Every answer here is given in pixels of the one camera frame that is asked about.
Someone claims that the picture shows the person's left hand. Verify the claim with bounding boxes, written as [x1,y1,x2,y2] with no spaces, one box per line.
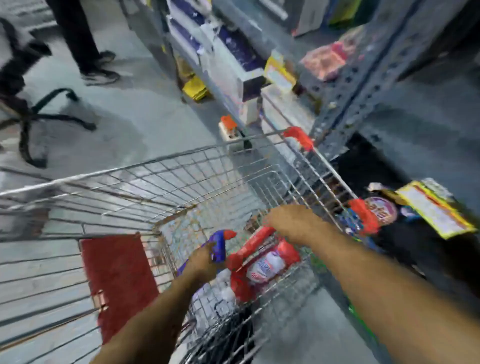
[182,241,227,287]

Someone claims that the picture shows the person's right hand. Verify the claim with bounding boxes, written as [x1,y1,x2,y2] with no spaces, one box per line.
[262,204,338,248]

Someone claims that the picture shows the blue toilet cleaner bottle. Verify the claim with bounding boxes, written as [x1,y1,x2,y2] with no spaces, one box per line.
[176,229,238,286]

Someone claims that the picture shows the red toilet cleaner bottle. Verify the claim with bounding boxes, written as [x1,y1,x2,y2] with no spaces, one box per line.
[226,226,302,304]

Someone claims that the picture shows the metal wire shopping cart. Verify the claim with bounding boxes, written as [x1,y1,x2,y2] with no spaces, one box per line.
[0,126,380,364]

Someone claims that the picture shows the grey metal shelf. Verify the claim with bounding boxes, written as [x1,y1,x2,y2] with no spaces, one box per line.
[119,0,480,364]

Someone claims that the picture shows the person's left forearm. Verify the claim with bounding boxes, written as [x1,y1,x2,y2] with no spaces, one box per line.
[89,269,218,364]

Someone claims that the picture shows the person's right forearm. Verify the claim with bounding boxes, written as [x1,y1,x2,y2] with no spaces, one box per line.
[309,224,480,364]

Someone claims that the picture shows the person's black trousers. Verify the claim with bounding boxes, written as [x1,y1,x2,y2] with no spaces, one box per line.
[224,299,260,364]

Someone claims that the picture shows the red plastic cart seat flap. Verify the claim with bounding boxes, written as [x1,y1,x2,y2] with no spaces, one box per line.
[80,233,160,345]

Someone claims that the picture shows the green packet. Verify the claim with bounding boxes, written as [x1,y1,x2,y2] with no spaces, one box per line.
[309,256,328,275]
[346,301,378,340]

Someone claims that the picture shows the white block with orange cap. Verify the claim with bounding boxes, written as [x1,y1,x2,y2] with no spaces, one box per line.
[218,115,253,153]

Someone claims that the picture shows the yellow bordered flat packet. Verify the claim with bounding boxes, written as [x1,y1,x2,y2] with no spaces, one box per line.
[395,179,477,241]

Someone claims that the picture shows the row of white blue boxes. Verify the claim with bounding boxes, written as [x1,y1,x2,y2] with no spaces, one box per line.
[164,0,316,166]

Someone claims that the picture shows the grey white carton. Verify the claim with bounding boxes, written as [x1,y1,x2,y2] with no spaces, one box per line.
[292,0,331,37]

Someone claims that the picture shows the yellow green carton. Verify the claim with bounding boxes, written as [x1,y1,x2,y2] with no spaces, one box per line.
[329,0,363,26]

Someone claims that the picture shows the black office chair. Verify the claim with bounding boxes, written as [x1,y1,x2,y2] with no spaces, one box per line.
[0,16,98,170]

